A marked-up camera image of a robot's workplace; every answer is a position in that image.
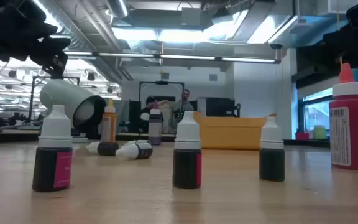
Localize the large red food coloring bottle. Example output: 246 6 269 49
328 62 358 172

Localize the large orange food coloring bottle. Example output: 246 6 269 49
100 98 118 144

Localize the small bottle pink label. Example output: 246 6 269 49
32 104 73 193

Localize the small dark white-capped bottle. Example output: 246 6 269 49
115 142 154 161
259 116 286 182
85 141 120 157

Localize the large purple food coloring bottle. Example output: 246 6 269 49
147 100 163 146

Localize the small bottle red label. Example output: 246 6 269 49
172 110 203 190

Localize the green container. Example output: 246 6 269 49
313 124 327 141

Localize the grey cloth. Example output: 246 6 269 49
115 99 130 134

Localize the person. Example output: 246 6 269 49
139 96 160 133
166 88 196 125

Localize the long ceiling light fixture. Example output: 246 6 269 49
63 50 282 65

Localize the black monitor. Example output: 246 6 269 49
197 96 241 118

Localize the silver round ventilation duct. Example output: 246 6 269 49
106 0 130 19

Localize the black aluminium table frame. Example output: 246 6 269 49
0 131 358 154

